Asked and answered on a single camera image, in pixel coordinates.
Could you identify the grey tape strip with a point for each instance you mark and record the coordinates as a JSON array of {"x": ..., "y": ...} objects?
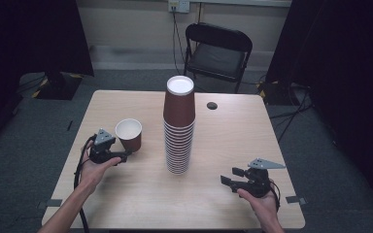
[
  {"x": 50, "y": 203},
  {"x": 295, "y": 200}
]

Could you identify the stack of brown paper cups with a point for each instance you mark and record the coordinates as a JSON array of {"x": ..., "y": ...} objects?
[{"x": 179, "y": 132}]

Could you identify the person's right hand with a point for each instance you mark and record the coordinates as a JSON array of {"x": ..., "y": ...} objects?
[{"x": 264, "y": 205}]

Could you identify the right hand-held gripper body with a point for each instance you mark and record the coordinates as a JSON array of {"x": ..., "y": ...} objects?
[{"x": 258, "y": 183}]

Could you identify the black round table grommet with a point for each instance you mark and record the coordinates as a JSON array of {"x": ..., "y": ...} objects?
[{"x": 212, "y": 105}]

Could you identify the dark curtain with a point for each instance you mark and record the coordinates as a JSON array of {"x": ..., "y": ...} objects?
[
  {"x": 19, "y": 48},
  {"x": 346, "y": 81}
]

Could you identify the person's left hand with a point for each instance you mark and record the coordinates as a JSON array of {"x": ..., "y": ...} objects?
[{"x": 94, "y": 173}]

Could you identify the white wall outlet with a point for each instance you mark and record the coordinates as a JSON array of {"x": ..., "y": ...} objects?
[{"x": 179, "y": 5}]

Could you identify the black stand base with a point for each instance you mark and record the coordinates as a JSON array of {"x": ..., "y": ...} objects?
[{"x": 58, "y": 85}]

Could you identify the black folding chair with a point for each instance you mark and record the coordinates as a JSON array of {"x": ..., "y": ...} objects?
[{"x": 218, "y": 55}]

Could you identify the single brown paper cup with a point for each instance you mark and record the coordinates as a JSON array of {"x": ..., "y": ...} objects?
[{"x": 129, "y": 134}]

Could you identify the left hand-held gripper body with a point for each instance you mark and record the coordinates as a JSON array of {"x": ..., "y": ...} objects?
[{"x": 102, "y": 147}]

